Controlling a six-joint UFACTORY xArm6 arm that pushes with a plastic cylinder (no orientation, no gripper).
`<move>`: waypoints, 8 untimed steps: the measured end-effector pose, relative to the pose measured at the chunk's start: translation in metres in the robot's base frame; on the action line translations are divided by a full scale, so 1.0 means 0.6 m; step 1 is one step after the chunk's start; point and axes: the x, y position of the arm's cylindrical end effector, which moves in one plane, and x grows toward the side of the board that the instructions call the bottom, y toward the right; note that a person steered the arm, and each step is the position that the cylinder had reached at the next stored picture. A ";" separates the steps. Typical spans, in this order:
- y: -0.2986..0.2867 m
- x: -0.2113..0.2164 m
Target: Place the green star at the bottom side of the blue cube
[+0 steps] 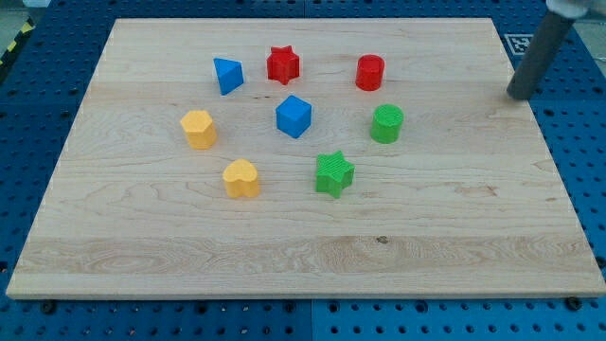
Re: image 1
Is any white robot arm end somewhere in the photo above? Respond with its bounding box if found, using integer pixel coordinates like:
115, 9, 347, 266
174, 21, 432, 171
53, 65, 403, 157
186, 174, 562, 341
545, 0, 605, 20

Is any green star block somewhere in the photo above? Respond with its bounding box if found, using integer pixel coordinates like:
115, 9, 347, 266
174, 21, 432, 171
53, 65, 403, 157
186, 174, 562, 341
315, 151, 355, 199

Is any blue cube block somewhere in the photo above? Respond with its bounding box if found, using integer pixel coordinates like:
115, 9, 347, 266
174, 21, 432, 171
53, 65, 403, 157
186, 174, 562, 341
276, 95, 312, 138

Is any red star block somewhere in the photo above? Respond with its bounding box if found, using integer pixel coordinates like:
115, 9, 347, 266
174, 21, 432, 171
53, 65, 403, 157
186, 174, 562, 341
266, 45, 300, 85

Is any light wooden board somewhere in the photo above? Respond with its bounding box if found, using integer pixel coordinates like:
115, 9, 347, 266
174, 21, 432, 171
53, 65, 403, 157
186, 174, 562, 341
7, 18, 605, 300

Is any yellow heart block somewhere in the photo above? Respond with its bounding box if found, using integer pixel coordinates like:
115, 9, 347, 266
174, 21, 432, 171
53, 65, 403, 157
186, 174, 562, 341
223, 158, 260, 198

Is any green cylinder block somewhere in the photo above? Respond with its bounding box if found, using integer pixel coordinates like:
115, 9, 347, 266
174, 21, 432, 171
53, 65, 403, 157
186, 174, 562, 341
370, 103, 404, 144

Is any yellow hexagon block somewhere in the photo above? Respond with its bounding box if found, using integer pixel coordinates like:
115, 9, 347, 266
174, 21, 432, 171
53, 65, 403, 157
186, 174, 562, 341
180, 110, 218, 150

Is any blue triangular prism block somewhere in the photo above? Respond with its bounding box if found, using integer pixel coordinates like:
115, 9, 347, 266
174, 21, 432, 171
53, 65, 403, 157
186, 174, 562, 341
213, 58, 244, 96

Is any red cylinder block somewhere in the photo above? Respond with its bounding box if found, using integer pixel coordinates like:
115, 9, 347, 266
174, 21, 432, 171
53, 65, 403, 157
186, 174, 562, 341
355, 54, 385, 91

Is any white fiducial marker tag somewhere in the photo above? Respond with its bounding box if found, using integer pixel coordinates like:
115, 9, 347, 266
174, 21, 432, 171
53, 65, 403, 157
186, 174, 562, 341
505, 33, 533, 56

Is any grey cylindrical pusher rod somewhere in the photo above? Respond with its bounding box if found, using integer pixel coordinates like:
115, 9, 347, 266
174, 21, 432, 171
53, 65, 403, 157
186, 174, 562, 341
507, 10, 575, 100

